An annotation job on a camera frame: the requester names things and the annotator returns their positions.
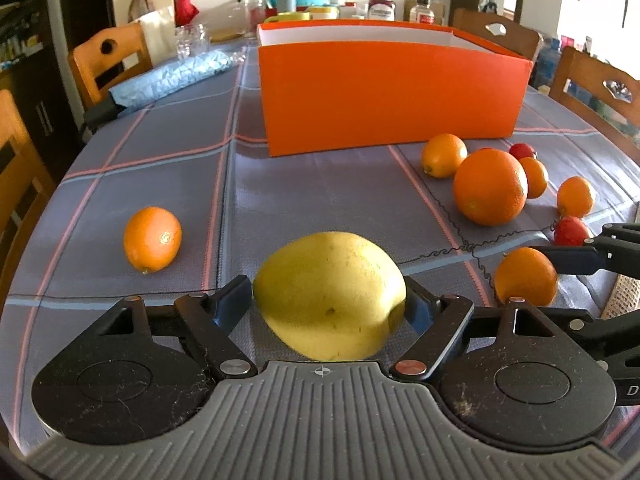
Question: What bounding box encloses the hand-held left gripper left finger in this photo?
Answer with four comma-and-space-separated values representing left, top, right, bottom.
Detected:
92, 274, 258, 378

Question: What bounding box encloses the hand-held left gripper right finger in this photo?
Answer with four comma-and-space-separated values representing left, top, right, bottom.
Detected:
391, 276, 568, 380

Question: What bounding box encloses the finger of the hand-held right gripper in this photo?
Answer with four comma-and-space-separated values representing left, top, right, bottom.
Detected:
542, 307, 640, 378
530, 222, 640, 278

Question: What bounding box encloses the small orange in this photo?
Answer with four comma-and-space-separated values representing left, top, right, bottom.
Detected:
517, 157, 549, 199
556, 176, 596, 218
494, 247, 559, 307
421, 133, 469, 179
123, 206, 183, 275

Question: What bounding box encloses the large yellow citrus fruit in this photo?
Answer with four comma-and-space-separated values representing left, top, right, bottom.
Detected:
252, 231, 407, 362

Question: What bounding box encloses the large orange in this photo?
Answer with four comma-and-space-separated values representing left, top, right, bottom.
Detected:
453, 148, 529, 227

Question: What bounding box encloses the orange cardboard box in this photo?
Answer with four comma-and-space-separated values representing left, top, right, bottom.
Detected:
257, 19, 535, 157

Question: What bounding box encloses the beige woven mat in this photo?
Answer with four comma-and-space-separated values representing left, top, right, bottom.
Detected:
600, 274, 640, 322

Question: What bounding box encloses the blue plaid tablecloth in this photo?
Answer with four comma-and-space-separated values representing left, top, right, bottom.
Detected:
0, 35, 640, 461

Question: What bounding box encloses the wooden chair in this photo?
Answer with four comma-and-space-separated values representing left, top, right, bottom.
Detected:
547, 46, 640, 167
452, 7, 544, 61
67, 22, 154, 111
0, 90, 57, 306

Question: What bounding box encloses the blue water jug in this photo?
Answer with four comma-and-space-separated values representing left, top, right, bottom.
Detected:
532, 37, 561, 88

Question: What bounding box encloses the blue folded umbrella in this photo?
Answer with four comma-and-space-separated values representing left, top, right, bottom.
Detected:
81, 50, 236, 136

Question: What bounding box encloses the brown cardboard box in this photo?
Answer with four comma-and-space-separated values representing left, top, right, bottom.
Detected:
402, 0, 446, 26

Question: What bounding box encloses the clear plastic container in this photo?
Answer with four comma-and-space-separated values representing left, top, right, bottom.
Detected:
212, 2, 247, 41

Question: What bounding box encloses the white paper bag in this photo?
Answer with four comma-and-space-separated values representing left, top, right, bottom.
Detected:
137, 6, 177, 56

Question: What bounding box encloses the purple supplement bottle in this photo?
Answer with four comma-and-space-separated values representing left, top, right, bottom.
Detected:
367, 0, 397, 22

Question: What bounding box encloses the wooden shelf cabinet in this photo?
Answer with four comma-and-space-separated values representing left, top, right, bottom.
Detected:
0, 0, 83, 171

